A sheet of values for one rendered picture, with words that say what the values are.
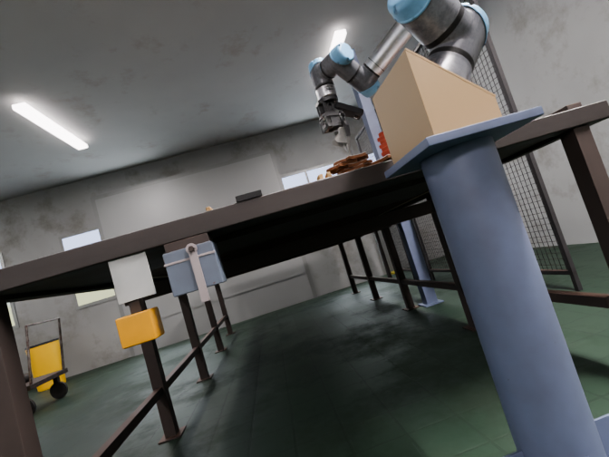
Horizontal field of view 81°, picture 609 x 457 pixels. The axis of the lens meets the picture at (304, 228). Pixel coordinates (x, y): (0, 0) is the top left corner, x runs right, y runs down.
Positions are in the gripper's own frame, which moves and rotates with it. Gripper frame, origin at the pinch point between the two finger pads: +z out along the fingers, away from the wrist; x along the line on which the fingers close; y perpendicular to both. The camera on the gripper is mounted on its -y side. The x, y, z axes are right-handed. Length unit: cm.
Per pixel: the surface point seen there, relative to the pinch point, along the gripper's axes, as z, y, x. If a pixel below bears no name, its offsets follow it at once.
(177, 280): 30, 70, 17
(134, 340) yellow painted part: 42, 84, 15
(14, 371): 41, 116, 4
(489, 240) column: 43, 3, 55
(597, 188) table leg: 41, -61, 36
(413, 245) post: 52, -110, -154
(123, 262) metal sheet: 21, 82, 13
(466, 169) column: 26, 3, 55
